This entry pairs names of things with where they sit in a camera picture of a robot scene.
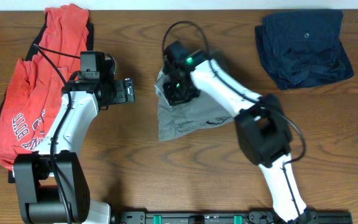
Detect grey shorts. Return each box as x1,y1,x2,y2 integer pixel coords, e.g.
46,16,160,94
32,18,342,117
154,70,234,141

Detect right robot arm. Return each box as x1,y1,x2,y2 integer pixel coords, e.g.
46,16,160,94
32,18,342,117
162,41,310,223

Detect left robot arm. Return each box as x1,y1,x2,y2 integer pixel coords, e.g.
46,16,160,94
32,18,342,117
13,50,135,223

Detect red printed t-shirt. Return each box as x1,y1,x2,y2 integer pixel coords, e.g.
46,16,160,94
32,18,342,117
0,4,90,170

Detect folded navy blue garment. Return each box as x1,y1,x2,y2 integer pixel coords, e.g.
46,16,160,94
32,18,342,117
255,9,354,90

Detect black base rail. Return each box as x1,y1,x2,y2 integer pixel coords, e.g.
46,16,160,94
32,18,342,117
110,211,353,224

